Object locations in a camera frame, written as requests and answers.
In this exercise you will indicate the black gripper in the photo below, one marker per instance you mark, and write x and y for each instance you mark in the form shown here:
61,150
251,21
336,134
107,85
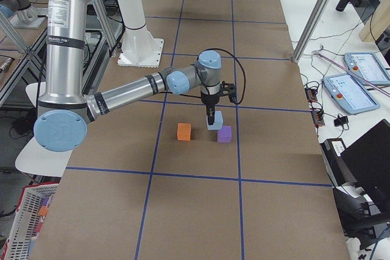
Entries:
210,100

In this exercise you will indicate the light blue foam block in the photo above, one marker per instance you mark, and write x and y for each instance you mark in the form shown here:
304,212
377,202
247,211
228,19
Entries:
218,121

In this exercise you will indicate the purple foam block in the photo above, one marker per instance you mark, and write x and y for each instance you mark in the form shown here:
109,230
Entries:
224,135

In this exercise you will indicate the orange foam block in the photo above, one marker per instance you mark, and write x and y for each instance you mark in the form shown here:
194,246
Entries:
184,131

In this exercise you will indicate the near teach pendant tablet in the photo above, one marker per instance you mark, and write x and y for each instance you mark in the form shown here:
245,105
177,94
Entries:
350,94

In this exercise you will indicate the teach pendant tablet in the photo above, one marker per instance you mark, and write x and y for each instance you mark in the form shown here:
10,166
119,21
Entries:
350,94
368,66

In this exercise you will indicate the far teach pendant tablet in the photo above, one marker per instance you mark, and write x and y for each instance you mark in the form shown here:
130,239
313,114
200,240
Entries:
368,66

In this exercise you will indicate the black laptop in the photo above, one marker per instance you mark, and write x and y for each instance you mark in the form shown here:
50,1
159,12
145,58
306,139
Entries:
368,160

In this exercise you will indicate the white plastic basket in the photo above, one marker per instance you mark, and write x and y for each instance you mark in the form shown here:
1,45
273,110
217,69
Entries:
29,217

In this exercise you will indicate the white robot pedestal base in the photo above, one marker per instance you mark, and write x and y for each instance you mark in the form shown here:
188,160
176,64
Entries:
139,48

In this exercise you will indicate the aluminium frame post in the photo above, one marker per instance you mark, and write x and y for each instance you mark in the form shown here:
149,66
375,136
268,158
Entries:
308,31

